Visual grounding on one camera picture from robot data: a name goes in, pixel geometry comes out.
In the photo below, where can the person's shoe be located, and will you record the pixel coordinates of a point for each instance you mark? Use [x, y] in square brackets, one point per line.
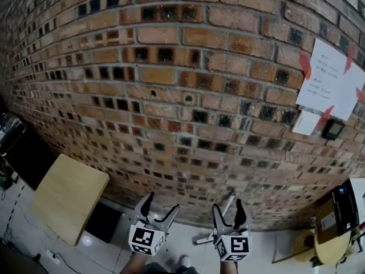
[184, 261]

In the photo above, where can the round yellow table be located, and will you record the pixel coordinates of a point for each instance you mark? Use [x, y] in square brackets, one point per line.
[332, 250]

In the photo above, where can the person's right forearm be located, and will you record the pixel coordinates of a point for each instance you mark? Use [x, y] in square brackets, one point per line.
[228, 268]

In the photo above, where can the person's leg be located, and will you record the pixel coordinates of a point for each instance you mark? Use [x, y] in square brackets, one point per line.
[159, 268]

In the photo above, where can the black service cart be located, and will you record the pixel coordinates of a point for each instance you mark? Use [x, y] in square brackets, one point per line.
[28, 158]

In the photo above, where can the white power strip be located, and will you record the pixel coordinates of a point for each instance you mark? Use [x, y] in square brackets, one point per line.
[52, 257]

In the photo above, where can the black wall thermostat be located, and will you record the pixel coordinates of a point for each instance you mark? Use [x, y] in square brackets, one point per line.
[333, 129]

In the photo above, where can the brown cardboard box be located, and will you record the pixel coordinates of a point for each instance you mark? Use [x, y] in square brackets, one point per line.
[328, 221]

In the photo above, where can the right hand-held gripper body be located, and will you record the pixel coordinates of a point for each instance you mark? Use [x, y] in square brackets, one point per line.
[238, 245]

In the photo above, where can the white wall switch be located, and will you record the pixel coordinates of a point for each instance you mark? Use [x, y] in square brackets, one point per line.
[305, 122]

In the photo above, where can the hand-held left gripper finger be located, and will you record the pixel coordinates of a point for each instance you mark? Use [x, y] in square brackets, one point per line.
[145, 207]
[171, 217]

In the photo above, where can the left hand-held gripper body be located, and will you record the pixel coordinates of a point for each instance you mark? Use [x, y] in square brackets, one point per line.
[142, 238]

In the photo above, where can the white paper notice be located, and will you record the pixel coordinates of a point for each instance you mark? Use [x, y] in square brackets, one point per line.
[328, 78]

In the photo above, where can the square wooden pedestal table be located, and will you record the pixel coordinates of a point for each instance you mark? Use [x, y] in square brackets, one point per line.
[68, 198]

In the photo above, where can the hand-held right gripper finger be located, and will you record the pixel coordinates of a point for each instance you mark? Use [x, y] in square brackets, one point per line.
[219, 221]
[242, 217]

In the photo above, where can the person's left forearm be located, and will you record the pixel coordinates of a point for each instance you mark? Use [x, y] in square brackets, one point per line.
[134, 264]

